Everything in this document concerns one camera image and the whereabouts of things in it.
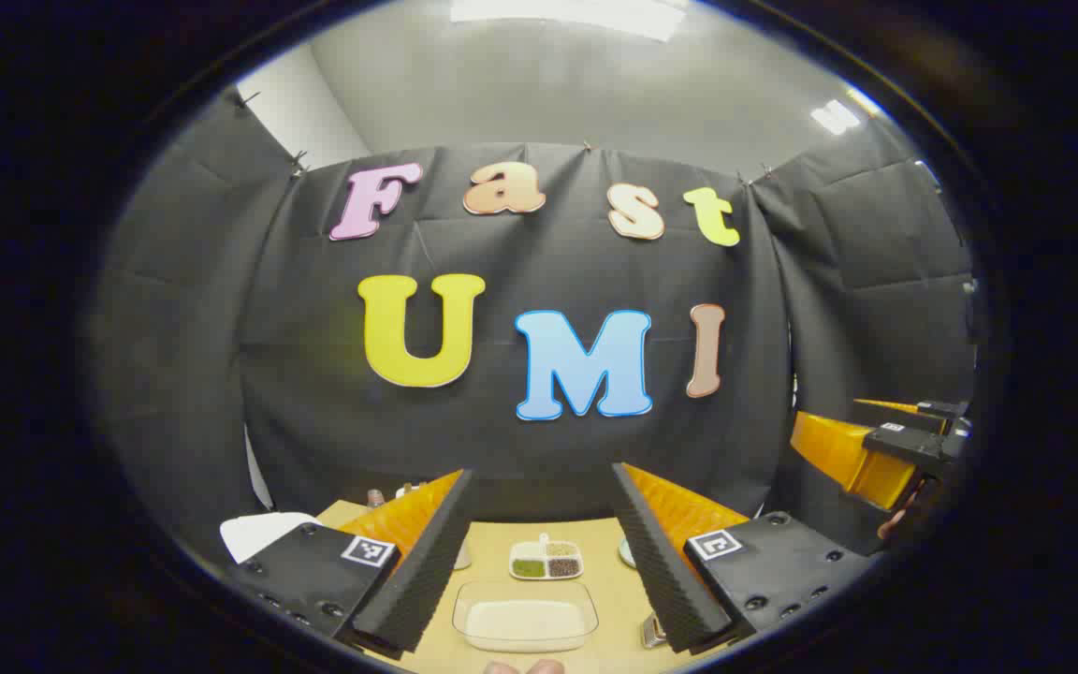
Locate large ceiling light panel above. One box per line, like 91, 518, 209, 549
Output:
449, 0, 691, 44

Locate small ceiling light panel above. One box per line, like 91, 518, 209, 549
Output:
809, 97, 865, 138

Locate black backdrop cloth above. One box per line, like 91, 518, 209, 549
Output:
90, 89, 980, 563

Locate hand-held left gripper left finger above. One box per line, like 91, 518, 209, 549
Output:
230, 468, 475, 655

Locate clear glass dish of rice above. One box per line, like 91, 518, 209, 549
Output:
451, 579, 600, 654

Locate white rice cooker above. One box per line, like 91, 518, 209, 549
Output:
220, 511, 322, 564

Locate white divided bean dish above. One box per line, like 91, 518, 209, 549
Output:
508, 533, 585, 582

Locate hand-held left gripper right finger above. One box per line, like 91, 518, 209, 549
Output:
609, 461, 878, 655

